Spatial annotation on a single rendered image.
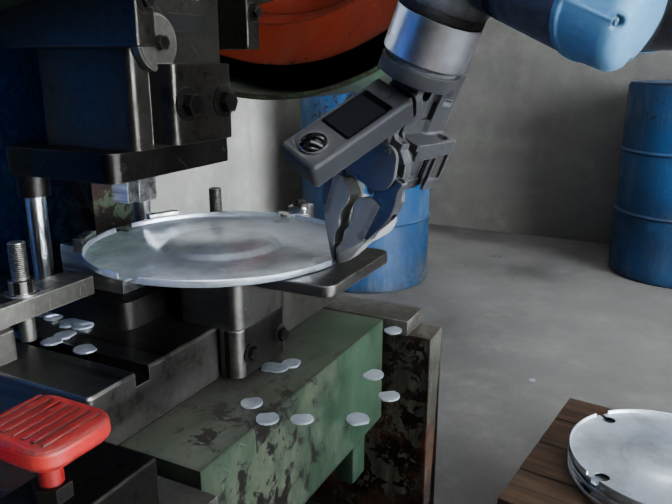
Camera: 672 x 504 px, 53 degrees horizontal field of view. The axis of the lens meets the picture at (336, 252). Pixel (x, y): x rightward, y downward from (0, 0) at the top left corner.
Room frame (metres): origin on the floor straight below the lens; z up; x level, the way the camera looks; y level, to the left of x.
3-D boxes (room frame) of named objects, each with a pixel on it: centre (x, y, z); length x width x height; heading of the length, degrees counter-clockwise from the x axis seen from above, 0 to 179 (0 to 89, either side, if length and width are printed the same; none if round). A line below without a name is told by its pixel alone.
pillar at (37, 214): (0.74, 0.33, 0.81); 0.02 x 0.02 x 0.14
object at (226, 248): (0.72, 0.13, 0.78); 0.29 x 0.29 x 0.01
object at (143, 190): (0.78, 0.23, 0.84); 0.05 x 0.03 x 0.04; 153
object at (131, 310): (0.78, 0.24, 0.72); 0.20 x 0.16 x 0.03; 153
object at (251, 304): (0.70, 0.08, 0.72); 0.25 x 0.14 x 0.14; 63
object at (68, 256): (0.78, 0.24, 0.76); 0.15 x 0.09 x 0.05; 153
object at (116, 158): (0.78, 0.24, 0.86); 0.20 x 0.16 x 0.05; 153
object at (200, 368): (0.78, 0.24, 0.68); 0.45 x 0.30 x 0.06; 153
